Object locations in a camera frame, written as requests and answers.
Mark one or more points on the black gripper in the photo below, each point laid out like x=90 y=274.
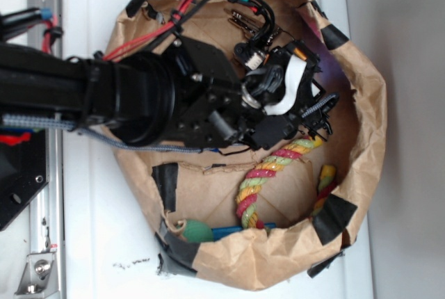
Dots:
x=215 y=108

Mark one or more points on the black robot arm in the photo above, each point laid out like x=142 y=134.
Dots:
x=134 y=98

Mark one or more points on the brown paper bag bin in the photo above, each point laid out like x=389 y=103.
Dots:
x=170 y=186

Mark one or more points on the blue flat plastic piece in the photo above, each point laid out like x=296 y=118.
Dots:
x=222 y=232

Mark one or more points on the green rubber ball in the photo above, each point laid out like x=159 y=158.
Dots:
x=195 y=231

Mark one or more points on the multicolour braided rope toy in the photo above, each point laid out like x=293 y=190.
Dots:
x=275 y=180

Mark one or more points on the aluminium frame rail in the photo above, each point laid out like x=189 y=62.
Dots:
x=46 y=208

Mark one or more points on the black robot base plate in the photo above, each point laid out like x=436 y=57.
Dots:
x=23 y=171

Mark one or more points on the silver corner bracket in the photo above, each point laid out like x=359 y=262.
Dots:
x=39 y=278

